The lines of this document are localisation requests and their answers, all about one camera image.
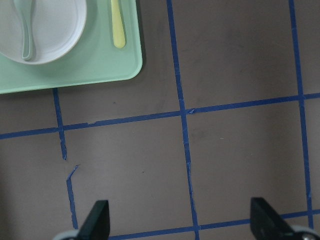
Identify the yellow plastic fork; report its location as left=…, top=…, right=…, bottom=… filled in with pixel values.
left=110, top=0, right=126, bottom=49

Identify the mint green tray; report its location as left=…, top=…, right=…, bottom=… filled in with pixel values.
left=0, top=0, right=143, bottom=94

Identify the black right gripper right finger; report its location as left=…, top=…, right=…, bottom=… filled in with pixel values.
left=250, top=197, right=295, bottom=240

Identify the pale green spoon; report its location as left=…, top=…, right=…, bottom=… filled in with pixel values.
left=13, top=0, right=35, bottom=62

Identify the white round plate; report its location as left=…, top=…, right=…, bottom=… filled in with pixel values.
left=0, top=0, right=87, bottom=65

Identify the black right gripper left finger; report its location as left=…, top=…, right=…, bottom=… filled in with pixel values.
left=77, top=200, right=111, bottom=240

